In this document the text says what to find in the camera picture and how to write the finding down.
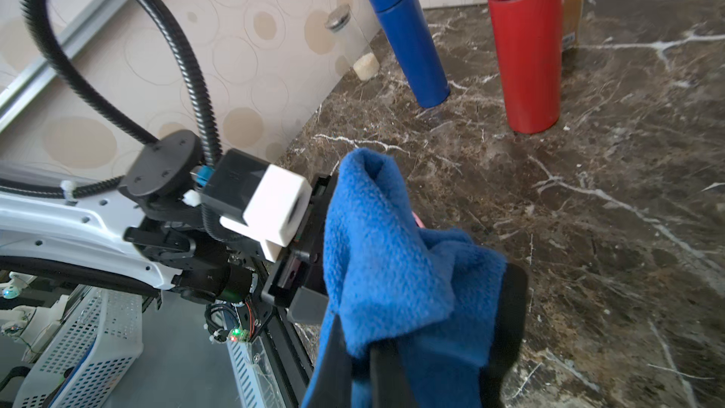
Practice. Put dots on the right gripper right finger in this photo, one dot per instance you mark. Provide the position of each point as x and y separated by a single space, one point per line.
389 385

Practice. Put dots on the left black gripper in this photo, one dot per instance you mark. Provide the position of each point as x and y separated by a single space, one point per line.
296 283

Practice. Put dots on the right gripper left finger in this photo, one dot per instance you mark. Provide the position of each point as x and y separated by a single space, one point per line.
331 385

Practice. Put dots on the blue cloth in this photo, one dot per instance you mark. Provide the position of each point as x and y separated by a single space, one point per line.
456 310

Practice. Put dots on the blue thermos bottle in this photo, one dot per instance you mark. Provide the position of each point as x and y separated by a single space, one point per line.
407 31

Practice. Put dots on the red thermos bottle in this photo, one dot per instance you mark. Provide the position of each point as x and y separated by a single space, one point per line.
528 36

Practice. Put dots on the pink thermos bottle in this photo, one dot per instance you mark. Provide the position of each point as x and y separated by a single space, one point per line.
418 221

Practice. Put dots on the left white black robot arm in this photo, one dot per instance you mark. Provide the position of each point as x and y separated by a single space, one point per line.
140 144

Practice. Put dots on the white plastic basket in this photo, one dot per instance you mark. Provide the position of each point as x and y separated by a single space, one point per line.
90 354

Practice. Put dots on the clear glass cup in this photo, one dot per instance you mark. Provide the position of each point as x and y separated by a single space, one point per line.
356 48

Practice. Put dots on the small brown spice jar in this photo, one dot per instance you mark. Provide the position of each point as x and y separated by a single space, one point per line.
573 10

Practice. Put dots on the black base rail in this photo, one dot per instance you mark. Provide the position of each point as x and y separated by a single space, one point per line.
274 368

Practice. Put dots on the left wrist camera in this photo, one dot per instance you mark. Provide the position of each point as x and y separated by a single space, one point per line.
245 197

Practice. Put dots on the left diagonal aluminium rail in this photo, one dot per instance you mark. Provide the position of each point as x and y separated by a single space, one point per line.
24 71

